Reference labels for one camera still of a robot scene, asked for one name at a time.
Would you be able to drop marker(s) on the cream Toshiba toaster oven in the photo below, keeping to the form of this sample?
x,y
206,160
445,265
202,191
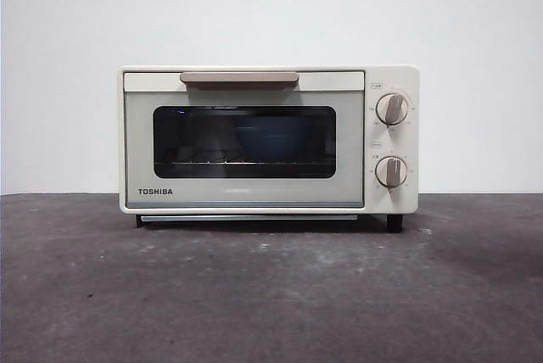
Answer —
x,y
392,204

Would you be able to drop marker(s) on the cream timer knob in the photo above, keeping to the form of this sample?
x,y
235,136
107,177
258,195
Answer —
x,y
391,172

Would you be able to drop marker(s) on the metal crumb tray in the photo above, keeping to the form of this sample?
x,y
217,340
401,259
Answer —
x,y
254,218

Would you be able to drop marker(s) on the oven door with glass window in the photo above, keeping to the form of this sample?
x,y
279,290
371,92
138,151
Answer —
x,y
136,146

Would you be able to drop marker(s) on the blue ribbed bowl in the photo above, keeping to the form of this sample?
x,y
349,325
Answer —
x,y
273,138

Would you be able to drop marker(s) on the cream temperature knob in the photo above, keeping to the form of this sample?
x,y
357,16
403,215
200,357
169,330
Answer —
x,y
392,109

